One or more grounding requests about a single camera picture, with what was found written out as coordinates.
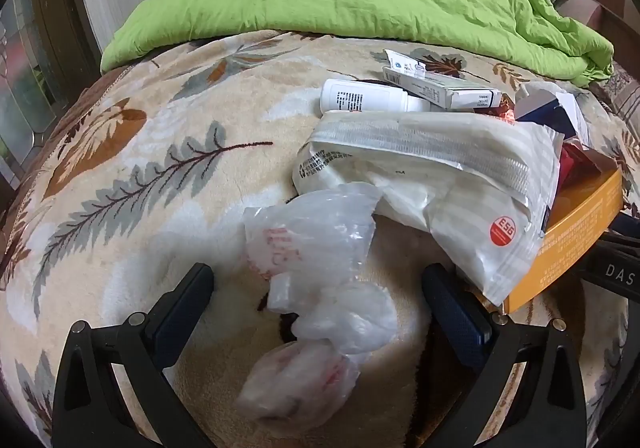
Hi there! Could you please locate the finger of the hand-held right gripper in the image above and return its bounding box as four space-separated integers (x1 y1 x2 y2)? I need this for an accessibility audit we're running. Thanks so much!
597 213 640 249

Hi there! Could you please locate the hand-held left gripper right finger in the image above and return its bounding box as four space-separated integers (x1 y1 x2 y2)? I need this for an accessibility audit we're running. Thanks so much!
421 263 588 448

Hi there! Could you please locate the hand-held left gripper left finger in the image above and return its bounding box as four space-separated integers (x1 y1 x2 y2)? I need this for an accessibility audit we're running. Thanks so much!
51 263 216 448

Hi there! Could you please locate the orange box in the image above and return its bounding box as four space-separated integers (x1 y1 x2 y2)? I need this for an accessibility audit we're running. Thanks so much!
502 169 624 315

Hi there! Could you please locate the red and white packet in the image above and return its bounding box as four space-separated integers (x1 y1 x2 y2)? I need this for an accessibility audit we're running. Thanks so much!
557 138 603 193

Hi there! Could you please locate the blue and white carton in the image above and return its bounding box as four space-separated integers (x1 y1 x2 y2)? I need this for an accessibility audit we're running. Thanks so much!
515 82 591 149

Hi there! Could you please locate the clear plastic bag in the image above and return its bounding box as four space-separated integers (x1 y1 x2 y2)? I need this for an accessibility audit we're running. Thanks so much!
235 182 398 429

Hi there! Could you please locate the dark red snack wrapper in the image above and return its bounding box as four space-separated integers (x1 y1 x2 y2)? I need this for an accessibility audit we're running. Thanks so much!
487 95 518 126

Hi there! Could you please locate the striped pillow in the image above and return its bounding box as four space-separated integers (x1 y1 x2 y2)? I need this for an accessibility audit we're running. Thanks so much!
592 62 640 129

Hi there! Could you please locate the white zip pouch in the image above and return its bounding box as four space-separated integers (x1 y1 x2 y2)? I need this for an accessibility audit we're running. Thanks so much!
291 110 566 307

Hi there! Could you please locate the leaf print blanket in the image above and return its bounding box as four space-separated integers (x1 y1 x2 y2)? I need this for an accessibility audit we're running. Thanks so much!
0 30 640 448

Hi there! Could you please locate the white and green carton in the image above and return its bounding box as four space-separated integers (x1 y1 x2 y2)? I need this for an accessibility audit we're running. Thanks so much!
382 65 502 111

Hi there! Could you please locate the white plastic bottle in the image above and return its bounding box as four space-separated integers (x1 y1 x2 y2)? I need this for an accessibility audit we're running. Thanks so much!
320 78 432 117

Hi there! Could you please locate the small white packet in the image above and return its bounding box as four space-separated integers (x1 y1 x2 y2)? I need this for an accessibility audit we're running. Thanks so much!
383 49 428 78

